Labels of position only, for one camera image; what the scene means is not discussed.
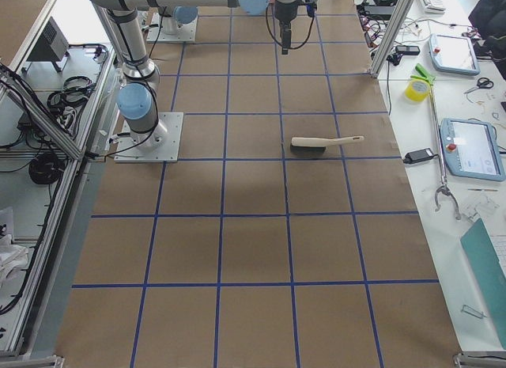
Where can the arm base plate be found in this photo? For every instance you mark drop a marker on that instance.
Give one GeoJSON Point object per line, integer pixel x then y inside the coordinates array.
{"type": "Point", "coordinates": [186, 34]}
{"type": "Point", "coordinates": [162, 145]}

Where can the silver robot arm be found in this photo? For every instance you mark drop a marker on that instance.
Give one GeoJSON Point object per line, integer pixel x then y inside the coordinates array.
{"type": "Point", "coordinates": [182, 16]}
{"type": "Point", "coordinates": [121, 16]}

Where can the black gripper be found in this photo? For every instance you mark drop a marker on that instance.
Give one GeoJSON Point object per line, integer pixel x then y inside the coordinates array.
{"type": "Point", "coordinates": [285, 7]}

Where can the black scissors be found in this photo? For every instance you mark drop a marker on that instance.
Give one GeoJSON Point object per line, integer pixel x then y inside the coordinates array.
{"type": "Point", "coordinates": [482, 83]}

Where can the teach pendant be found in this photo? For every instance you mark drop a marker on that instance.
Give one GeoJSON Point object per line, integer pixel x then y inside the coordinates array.
{"type": "Point", "coordinates": [453, 54]}
{"type": "Point", "coordinates": [470, 149]}

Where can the black power adapter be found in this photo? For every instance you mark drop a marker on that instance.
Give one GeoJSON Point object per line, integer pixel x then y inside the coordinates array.
{"type": "Point", "coordinates": [418, 156]}

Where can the yellow tape roll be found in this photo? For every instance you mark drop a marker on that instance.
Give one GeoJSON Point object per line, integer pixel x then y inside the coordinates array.
{"type": "Point", "coordinates": [417, 90]}

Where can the near teach pendant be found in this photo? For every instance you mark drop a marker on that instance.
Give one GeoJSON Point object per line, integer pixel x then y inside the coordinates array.
{"type": "Point", "coordinates": [470, 149]}

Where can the aluminium frame post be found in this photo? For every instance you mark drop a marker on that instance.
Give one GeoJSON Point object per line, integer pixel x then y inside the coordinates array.
{"type": "Point", "coordinates": [397, 19]}

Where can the white black-bristle hand brush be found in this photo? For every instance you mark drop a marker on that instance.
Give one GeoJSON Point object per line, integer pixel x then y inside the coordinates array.
{"type": "Point", "coordinates": [301, 144]}

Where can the grey control box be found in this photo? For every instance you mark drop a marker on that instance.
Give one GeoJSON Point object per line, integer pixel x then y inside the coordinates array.
{"type": "Point", "coordinates": [51, 47]}

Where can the far teach pendant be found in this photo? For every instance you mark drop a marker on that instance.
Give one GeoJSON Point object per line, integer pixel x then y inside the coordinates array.
{"type": "Point", "coordinates": [453, 54]}

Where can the long metal grabber tool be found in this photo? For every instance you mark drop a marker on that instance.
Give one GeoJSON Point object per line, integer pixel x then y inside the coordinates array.
{"type": "Point", "coordinates": [443, 189]}

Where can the green plastic clamp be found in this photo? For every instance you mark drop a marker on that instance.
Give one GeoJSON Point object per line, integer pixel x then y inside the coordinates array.
{"type": "Point", "coordinates": [423, 74]}

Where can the teal notebook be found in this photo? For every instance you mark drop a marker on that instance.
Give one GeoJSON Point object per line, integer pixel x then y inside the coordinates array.
{"type": "Point", "coordinates": [484, 263]}

